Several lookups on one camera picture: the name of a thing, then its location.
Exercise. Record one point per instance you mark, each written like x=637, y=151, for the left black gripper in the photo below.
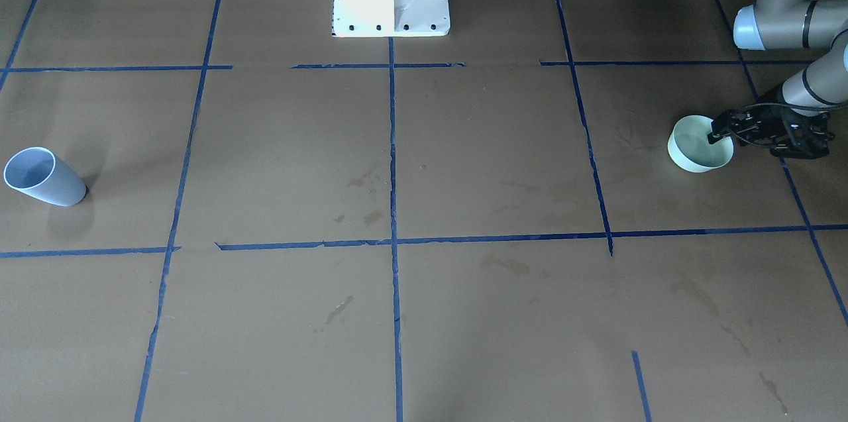
x=770, y=122

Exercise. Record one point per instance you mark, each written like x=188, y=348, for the mint green ceramic bowl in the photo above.
x=689, y=145

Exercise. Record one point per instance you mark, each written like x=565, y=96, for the light blue plastic cup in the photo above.
x=41, y=174

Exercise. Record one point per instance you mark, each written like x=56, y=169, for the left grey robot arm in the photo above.
x=787, y=25

